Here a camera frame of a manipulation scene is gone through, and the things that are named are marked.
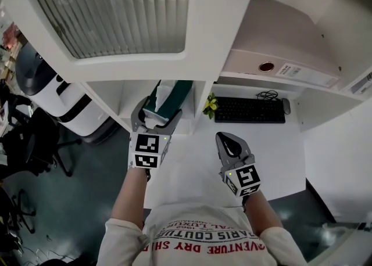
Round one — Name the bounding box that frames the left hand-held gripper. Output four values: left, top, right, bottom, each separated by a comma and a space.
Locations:
127, 97, 184, 171

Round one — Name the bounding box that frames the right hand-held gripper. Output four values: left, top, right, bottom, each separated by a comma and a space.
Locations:
215, 131, 262, 199

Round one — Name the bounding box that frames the green box of tissues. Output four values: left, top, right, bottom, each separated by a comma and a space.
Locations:
142, 79, 194, 128

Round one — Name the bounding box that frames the white desk with hutch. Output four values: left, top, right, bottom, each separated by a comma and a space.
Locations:
0, 0, 372, 135

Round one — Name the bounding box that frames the person's right forearm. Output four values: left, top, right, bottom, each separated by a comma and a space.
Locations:
242, 190, 285, 237

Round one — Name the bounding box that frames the person's left forearm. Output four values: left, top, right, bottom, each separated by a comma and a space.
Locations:
111, 167, 152, 231

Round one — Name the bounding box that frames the black keyboard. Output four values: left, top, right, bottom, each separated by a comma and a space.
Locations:
214, 96, 287, 124

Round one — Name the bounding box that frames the yellow flower plant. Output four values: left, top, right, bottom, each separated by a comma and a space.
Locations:
202, 92, 219, 120

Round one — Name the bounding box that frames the grey computer mouse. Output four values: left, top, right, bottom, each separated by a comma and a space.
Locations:
281, 97, 292, 116

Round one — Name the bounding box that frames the person's white printed shirt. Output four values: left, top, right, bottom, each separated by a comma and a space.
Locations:
96, 203, 309, 266

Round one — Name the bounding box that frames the large white service robot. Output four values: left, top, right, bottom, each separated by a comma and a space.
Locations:
13, 42, 120, 145

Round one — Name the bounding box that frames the grey lever arch binder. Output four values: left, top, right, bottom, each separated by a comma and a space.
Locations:
223, 0, 343, 89

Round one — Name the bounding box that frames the frosted glass cabinet door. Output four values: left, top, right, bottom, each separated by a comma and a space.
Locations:
24, 0, 193, 60

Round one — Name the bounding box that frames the black office chair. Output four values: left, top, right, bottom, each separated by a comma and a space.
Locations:
0, 107, 83, 178

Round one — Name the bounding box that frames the grey book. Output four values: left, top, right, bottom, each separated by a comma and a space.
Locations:
349, 71, 372, 95

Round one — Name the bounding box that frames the black coiled cable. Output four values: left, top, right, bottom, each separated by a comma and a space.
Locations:
255, 89, 280, 102

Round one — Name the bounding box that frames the black frame chair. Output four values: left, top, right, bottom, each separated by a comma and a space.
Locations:
0, 185, 38, 234

